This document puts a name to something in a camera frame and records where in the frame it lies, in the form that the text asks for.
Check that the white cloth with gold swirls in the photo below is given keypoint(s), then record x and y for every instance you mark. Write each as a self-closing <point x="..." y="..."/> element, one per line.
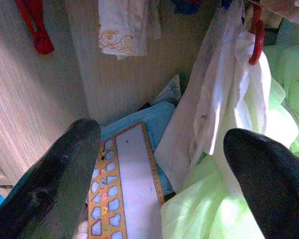
<point x="119" y="25"/>

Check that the light green cloth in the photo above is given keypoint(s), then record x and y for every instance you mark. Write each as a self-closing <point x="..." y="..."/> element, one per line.
<point x="201" y="211"/>

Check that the plain white hanging cloth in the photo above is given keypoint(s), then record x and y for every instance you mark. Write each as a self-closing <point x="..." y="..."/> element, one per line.
<point x="219" y="87"/>

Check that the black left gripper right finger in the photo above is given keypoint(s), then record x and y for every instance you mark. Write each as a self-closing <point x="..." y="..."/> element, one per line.
<point x="274" y="189"/>

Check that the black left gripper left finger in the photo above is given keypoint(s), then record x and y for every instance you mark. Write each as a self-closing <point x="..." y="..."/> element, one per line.
<point x="44" y="184"/>

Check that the orange shape stencil board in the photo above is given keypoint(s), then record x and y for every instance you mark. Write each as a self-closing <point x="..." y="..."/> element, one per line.
<point x="137" y="174"/>

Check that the dark blue cloth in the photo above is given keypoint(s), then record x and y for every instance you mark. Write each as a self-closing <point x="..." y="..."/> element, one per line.
<point x="185" y="6"/>

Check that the light wooden cabinet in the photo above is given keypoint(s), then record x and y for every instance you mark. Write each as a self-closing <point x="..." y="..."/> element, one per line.
<point x="40" y="87"/>

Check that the light blue cloth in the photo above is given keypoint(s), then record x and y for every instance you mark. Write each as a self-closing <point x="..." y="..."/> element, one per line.
<point x="152" y="117"/>

